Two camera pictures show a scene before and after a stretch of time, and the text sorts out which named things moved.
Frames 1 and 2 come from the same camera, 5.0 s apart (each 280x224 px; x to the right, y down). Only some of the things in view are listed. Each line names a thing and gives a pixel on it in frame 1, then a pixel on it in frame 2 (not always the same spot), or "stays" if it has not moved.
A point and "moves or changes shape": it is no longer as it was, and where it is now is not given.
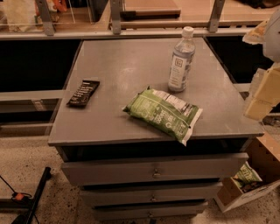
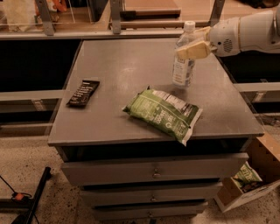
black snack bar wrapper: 82,94 stays
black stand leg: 25,217 stays
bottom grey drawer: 153,212 stays
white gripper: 273,39 -> 224,37
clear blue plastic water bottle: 182,60 moves or changes shape
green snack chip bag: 164,111 stays
